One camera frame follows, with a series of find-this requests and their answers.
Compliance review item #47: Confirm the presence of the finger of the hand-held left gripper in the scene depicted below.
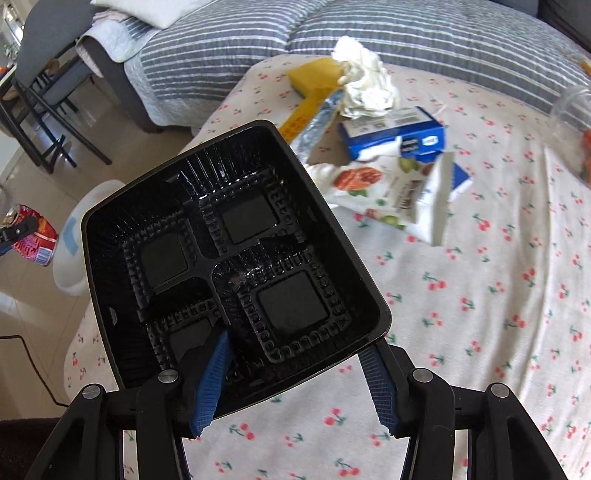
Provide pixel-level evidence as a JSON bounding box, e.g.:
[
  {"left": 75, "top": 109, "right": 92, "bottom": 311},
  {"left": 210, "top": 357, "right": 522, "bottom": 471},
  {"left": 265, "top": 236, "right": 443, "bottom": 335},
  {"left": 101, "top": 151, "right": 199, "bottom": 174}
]
[{"left": 0, "top": 217, "right": 40, "bottom": 254}]

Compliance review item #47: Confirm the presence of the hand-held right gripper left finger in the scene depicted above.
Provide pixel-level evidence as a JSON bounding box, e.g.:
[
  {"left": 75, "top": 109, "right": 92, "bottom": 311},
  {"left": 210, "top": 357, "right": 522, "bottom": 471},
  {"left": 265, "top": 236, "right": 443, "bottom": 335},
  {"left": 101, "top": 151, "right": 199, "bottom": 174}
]
[{"left": 23, "top": 330, "right": 234, "bottom": 480}]

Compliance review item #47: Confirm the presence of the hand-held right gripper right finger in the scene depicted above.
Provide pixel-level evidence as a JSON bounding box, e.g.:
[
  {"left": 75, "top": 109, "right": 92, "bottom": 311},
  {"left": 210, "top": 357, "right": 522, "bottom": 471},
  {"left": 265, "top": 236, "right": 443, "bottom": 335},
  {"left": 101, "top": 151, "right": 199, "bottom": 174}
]
[{"left": 358, "top": 342, "right": 571, "bottom": 480}]

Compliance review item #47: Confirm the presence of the red drink can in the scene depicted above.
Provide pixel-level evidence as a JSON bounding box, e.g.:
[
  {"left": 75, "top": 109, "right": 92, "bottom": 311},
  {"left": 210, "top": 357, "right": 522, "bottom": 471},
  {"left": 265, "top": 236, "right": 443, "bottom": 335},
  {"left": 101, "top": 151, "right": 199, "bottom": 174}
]
[{"left": 11, "top": 204, "right": 60, "bottom": 267}]

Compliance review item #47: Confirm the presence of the white round waste bin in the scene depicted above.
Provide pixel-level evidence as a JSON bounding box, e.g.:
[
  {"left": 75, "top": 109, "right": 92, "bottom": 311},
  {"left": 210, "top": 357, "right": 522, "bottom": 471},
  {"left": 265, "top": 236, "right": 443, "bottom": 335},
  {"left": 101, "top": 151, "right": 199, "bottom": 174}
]
[{"left": 53, "top": 180, "right": 127, "bottom": 296}]

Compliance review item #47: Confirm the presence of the black plastic food tray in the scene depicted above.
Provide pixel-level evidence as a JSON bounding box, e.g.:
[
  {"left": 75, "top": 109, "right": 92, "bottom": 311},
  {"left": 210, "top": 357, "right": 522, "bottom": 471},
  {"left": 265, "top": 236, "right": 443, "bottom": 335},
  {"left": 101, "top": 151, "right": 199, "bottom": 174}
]
[{"left": 81, "top": 120, "right": 393, "bottom": 423}]

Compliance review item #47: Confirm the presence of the white snack packet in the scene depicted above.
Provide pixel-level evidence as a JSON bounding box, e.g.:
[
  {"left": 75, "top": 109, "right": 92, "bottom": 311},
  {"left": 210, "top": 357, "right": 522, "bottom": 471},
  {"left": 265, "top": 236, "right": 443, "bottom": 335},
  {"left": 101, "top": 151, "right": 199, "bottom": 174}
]
[{"left": 307, "top": 150, "right": 458, "bottom": 245}]

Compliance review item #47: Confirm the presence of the blue cardboard carton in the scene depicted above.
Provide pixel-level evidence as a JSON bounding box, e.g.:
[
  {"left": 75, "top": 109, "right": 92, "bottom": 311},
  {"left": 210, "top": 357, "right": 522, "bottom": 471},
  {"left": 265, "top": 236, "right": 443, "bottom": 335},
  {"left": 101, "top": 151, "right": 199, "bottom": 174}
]
[{"left": 339, "top": 106, "right": 474, "bottom": 204}]

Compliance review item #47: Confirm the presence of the grey striped sofa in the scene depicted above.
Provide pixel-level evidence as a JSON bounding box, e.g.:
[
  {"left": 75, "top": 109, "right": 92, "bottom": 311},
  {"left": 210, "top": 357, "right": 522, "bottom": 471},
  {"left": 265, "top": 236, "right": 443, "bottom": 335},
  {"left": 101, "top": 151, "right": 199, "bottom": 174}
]
[{"left": 76, "top": 0, "right": 591, "bottom": 134}]

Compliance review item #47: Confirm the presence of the dark folding chair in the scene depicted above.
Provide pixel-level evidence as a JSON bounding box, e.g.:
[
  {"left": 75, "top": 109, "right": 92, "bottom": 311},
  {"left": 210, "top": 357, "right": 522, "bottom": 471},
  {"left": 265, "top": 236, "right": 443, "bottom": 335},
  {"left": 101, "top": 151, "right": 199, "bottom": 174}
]
[{"left": 0, "top": 0, "right": 114, "bottom": 175}]

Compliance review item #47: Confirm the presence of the light quilted throw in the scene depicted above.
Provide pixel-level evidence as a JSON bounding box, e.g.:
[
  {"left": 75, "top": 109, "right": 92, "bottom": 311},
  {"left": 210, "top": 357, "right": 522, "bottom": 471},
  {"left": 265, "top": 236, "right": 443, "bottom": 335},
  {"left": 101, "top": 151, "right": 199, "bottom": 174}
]
[{"left": 76, "top": 11, "right": 153, "bottom": 63}]

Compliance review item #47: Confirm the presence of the white printed pillow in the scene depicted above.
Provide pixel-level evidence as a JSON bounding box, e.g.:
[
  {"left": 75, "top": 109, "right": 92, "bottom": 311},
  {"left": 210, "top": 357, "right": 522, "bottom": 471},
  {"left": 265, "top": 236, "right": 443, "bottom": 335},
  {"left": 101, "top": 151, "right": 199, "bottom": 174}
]
[{"left": 90, "top": 0, "right": 213, "bottom": 29}]

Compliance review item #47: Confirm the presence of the silver foil wrapper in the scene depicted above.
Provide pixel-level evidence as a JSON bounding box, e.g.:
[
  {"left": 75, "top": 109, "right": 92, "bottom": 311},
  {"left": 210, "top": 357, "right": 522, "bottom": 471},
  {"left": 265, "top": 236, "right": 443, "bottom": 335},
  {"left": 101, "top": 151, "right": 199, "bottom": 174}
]
[{"left": 291, "top": 90, "right": 345, "bottom": 162}]

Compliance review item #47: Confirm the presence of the yellow paper packet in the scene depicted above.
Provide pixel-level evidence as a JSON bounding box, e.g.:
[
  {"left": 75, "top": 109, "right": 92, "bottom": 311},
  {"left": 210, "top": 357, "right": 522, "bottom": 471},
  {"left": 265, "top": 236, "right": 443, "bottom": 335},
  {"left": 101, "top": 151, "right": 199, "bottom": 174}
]
[{"left": 279, "top": 90, "right": 326, "bottom": 144}]

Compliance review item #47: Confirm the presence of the crumpled white tissue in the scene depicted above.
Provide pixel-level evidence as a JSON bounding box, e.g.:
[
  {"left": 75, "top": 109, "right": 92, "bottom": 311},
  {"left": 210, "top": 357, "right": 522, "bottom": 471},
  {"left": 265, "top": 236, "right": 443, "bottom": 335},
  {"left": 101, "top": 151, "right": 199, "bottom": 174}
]
[{"left": 330, "top": 36, "right": 402, "bottom": 121}]

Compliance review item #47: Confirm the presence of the yellow sponge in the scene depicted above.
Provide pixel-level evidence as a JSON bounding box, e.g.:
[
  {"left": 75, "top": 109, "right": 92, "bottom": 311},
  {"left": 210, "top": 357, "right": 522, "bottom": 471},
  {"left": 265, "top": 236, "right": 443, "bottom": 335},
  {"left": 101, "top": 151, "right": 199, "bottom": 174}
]
[{"left": 288, "top": 56, "right": 349, "bottom": 99}]

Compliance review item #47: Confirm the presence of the clear plastic container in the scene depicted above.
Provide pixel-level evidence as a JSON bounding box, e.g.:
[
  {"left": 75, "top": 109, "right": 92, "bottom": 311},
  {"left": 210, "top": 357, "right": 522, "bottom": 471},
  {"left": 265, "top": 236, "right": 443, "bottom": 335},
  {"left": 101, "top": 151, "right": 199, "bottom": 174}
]
[{"left": 549, "top": 85, "right": 591, "bottom": 185}]

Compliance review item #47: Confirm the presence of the grey striped duvet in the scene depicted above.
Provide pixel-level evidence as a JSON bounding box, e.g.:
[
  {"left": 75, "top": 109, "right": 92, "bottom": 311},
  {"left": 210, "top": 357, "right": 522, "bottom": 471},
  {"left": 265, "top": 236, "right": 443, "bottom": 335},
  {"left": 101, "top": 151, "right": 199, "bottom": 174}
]
[{"left": 124, "top": 0, "right": 591, "bottom": 130}]

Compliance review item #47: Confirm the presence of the black floor cable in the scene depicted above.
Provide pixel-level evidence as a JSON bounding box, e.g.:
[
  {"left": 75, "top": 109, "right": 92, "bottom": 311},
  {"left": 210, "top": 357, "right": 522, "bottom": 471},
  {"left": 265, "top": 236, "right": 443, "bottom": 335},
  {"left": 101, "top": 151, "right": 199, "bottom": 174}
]
[{"left": 0, "top": 335, "right": 70, "bottom": 409}]

